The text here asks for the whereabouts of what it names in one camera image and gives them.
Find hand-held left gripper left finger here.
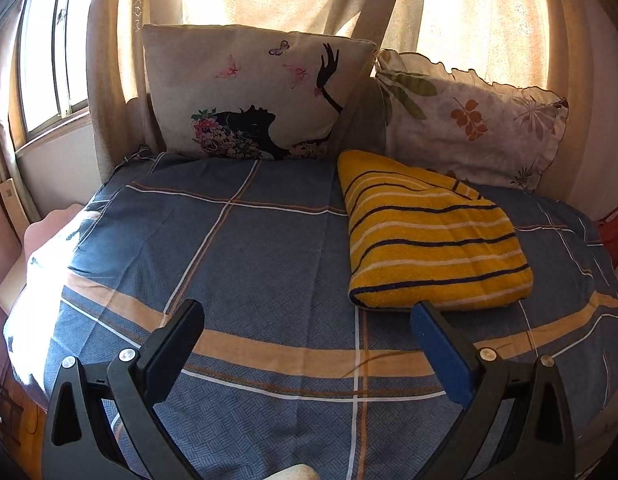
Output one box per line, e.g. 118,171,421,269
42,299,206,480

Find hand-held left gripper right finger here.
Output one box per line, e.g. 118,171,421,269
410,301,574,480

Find yellow striped sweater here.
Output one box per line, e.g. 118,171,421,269
336,149,534,311

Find blue plaid bedsheet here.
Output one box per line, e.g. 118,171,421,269
3,152,618,480

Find beige rounded object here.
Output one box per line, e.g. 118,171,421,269
271,464,320,480

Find red object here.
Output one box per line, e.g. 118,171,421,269
594,205,618,261

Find light wooden plank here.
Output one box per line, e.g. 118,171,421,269
0,176,40,241

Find white leaf print pillow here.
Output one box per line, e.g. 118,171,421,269
374,49,570,192

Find beige silhouette print cushion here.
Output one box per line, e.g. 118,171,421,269
140,24,379,162

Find pale rounded bed frame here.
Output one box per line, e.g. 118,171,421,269
0,204,90,311

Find window with metal frame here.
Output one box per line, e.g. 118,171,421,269
9,0,95,151

